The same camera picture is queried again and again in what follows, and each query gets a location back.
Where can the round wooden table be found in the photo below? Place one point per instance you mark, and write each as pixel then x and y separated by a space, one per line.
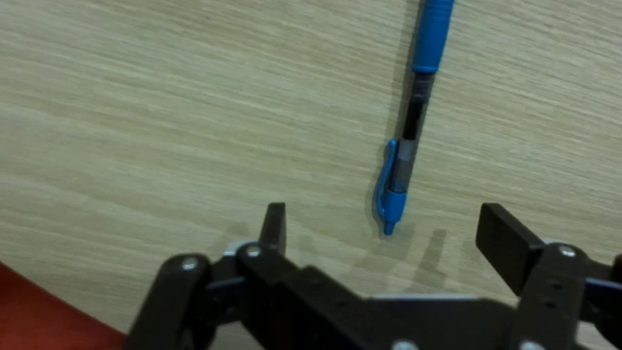
pixel 139 128

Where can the orange cloth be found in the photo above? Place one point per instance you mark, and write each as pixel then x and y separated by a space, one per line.
pixel 36 319

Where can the blue pen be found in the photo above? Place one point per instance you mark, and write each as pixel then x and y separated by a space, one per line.
pixel 424 60

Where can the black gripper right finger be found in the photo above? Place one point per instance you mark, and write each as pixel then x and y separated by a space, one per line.
pixel 508 245

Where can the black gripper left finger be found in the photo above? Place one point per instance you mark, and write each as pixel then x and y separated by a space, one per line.
pixel 273 233

